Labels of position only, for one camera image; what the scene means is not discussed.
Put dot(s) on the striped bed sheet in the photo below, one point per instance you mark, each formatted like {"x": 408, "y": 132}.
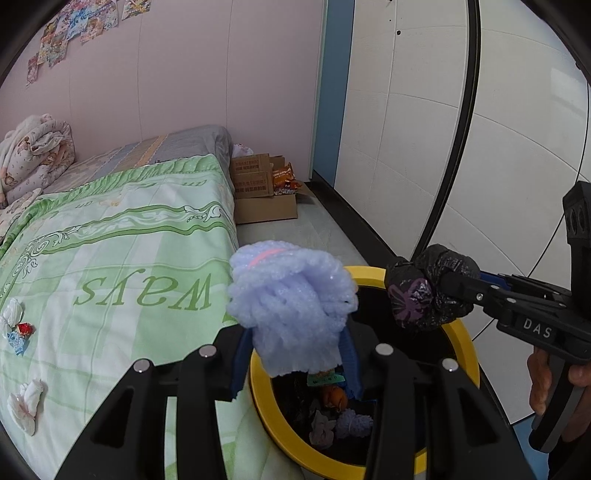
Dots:
{"x": 184, "y": 143}

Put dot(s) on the white tissue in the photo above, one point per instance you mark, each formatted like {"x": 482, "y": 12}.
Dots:
{"x": 322, "y": 429}
{"x": 11, "y": 314}
{"x": 27, "y": 401}

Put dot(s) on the blue candy wrapper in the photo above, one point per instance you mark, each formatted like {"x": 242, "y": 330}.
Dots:
{"x": 17, "y": 344}

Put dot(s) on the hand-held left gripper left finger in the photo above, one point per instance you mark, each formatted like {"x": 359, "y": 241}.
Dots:
{"x": 240, "y": 369}

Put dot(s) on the orange snack packet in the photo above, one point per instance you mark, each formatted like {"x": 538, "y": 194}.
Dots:
{"x": 286, "y": 177}

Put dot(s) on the person's right hand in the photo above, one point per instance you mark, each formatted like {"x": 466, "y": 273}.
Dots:
{"x": 539, "y": 383}

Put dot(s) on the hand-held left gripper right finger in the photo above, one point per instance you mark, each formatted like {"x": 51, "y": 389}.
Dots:
{"x": 353, "y": 369}

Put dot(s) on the green patterned blanket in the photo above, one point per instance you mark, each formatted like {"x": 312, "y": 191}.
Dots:
{"x": 115, "y": 240}

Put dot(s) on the black bag with purple print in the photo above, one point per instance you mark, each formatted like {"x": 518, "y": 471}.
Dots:
{"x": 415, "y": 295}

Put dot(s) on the red candy wrapper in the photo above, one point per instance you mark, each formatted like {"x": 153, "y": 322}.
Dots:
{"x": 25, "y": 329}

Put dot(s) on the folded printed quilt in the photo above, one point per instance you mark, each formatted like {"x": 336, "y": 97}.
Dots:
{"x": 32, "y": 152}

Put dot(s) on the orange wrapper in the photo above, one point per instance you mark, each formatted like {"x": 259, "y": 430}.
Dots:
{"x": 333, "y": 397}

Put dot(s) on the cluster of cartoon wall posters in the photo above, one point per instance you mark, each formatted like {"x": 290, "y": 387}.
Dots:
{"x": 69, "y": 27}

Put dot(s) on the bear printed mat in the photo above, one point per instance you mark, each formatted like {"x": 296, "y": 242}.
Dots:
{"x": 14, "y": 207}

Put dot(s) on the yellow bin with black liner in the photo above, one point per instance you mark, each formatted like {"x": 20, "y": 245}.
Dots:
{"x": 464, "y": 344}

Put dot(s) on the small printed cardboard box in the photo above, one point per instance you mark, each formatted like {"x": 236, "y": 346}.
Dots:
{"x": 251, "y": 164}
{"x": 254, "y": 184}

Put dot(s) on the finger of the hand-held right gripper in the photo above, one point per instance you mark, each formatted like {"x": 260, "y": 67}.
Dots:
{"x": 491, "y": 278}
{"x": 466, "y": 286}

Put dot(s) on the white cloth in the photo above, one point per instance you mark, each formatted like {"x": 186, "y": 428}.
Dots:
{"x": 242, "y": 151}

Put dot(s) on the large open cardboard box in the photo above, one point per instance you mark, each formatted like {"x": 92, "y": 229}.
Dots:
{"x": 268, "y": 210}

